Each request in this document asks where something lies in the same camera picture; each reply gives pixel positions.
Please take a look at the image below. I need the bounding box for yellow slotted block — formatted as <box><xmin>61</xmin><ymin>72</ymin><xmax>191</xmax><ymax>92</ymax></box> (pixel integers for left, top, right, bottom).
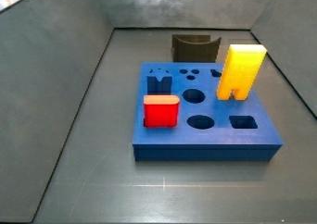
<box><xmin>216</xmin><ymin>44</ymin><xmax>267</xmax><ymax>101</ymax></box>

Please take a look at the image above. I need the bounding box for blue shape sorter block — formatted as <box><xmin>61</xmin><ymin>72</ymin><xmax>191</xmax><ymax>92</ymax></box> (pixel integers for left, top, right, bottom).
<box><xmin>132</xmin><ymin>62</ymin><xmax>282</xmax><ymax>161</ymax></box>

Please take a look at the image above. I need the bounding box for red block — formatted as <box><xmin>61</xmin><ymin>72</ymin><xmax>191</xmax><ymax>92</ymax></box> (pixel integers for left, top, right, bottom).
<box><xmin>143</xmin><ymin>94</ymin><xmax>179</xmax><ymax>128</ymax></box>

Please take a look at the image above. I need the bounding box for blue star peg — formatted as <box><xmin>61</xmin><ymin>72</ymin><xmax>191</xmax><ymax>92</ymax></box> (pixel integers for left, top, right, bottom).
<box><xmin>147</xmin><ymin>76</ymin><xmax>172</xmax><ymax>94</ymax></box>

